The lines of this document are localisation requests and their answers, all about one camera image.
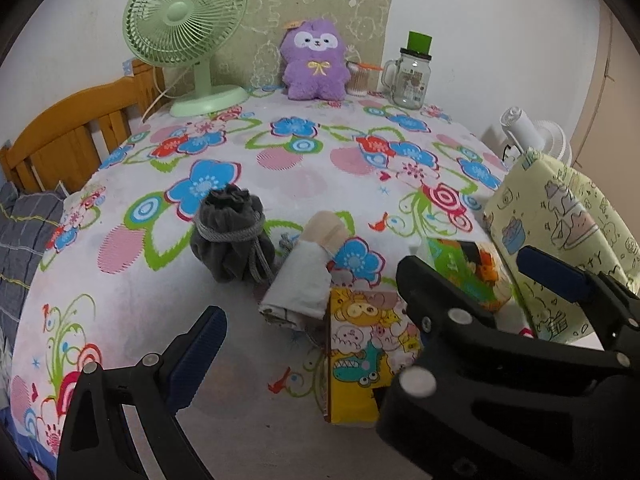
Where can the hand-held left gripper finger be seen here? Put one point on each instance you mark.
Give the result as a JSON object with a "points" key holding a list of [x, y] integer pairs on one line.
{"points": [[195, 355]]}

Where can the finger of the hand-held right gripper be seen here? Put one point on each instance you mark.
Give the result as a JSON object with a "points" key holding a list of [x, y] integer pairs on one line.
{"points": [[555, 272], [450, 410]]}

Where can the yellow-green patterned chair cover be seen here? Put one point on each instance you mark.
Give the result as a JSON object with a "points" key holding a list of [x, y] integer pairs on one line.
{"points": [[555, 200]]}

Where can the yellow cartoon tissue packet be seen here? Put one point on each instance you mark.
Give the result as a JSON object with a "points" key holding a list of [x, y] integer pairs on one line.
{"points": [[365, 350]]}

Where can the green tissue packet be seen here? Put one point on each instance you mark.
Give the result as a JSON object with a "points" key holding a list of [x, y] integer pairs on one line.
{"points": [[450, 265]]}

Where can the pink white cloth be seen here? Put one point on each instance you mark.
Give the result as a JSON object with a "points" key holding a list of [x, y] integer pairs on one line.
{"points": [[305, 275]]}

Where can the white fan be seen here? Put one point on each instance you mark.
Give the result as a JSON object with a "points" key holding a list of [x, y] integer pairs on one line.
{"points": [[530, 132]]}

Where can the beige wooden door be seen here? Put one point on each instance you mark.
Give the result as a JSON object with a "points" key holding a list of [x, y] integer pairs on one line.
{"points": [[610, 110]]}

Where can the blue plaid bedding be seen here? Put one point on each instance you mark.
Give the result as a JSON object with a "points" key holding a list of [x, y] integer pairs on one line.
{"points": [[25, 240]]}

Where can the floral tablecloth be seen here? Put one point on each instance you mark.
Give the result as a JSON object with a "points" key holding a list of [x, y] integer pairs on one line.
{"points": [[310, 180]]}

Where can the glass mug jar green lid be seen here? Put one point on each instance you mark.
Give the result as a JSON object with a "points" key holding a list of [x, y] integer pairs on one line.
{"points": [[412, 80]]}

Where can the small clear cup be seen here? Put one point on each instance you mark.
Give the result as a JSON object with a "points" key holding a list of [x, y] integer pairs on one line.
{"points": [[361, 80]]}

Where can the purple plush toy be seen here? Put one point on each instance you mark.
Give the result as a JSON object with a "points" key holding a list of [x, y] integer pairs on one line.
{"points": [[315, 70]]}

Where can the green patterned board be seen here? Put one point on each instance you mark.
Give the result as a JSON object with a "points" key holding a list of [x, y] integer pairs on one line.
{"points": [[365, 25]]}

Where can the green desk fan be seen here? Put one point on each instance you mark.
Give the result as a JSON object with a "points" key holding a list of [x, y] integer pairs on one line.
{"points": [[180, 15]]}

